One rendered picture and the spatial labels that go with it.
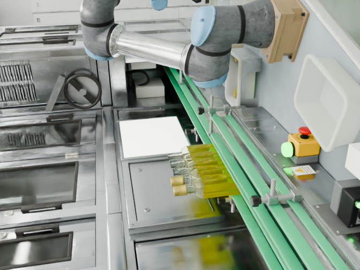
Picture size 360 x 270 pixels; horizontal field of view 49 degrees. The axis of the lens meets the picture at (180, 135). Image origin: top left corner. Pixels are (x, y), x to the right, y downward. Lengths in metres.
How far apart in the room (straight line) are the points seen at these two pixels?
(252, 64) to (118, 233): 0.80
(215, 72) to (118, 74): 1.12
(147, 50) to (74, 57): 1.01
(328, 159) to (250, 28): 0.45
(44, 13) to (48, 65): 2.76
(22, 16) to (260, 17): 4.58
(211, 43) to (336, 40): 0.35
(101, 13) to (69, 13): 3.66
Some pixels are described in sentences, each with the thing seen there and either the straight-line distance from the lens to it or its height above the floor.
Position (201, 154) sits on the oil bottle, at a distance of 1.48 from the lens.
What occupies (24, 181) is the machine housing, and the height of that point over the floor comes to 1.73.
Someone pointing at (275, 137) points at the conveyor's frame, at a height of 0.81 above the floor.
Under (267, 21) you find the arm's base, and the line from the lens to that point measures 1.24.
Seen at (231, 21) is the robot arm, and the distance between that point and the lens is 1.22.
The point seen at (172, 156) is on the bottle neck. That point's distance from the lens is 1.51.
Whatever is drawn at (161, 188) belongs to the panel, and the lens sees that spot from 1.57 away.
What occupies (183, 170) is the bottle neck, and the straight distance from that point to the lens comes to 1.42.
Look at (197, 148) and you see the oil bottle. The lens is 1.52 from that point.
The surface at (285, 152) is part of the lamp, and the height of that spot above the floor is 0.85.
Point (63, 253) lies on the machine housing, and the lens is 1.41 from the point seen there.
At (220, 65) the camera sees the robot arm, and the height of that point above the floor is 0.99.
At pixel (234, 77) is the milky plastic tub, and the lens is 1.74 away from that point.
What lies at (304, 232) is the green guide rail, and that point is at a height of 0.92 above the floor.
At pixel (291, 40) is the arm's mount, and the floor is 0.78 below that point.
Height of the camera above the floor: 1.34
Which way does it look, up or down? 9 degrees down
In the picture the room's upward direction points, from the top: 96 degrees counter-clockwise
